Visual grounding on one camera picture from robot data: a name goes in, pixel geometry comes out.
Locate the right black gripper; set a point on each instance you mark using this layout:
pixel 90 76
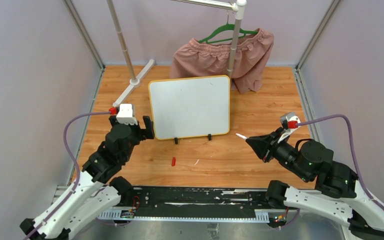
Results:
pixel 262 145

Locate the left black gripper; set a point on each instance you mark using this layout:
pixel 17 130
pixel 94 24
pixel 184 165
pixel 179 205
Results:
pixel 147 133

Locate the white red marker pen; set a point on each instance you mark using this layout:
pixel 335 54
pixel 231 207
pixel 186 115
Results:
pixel 241 136

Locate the red marker cap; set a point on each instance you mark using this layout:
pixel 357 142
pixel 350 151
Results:
pixel 173 162

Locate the yellow framed whiteboard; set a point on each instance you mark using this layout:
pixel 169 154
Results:
pixel 190 107

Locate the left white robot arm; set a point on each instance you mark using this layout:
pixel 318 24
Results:
pixel 95 188

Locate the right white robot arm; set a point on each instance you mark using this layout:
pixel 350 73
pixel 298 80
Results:
pixel 343 199

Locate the pink shorts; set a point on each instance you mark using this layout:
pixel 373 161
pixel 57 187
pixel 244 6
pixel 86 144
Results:
pixel 196 59

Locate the green clothes hanger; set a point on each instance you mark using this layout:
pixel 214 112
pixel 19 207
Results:
pixel 227 33

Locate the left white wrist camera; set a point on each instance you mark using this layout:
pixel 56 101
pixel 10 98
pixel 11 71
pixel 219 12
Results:
pixel 126 114

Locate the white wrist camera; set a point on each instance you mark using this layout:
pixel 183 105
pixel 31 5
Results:
pixel 289 123
pixel 126 114

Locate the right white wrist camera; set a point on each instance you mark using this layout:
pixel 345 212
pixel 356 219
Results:
pixel 289 123

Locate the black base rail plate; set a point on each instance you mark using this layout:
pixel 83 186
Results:
pixel 197 204

